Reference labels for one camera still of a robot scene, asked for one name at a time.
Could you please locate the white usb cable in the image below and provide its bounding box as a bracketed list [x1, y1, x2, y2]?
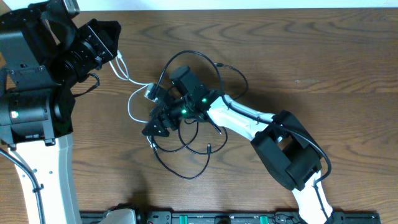
[108, 49, 156, 150]

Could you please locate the black usb cable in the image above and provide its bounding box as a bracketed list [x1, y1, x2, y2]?
[146, 62, 249, 180]

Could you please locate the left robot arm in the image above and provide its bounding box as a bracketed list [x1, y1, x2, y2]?
[1, 1, 121, 223]

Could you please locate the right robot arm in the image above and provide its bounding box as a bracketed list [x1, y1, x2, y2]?
[142, 66, 333, 223]

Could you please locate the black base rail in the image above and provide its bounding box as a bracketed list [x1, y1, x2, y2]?
[80, 210, 382, 224]

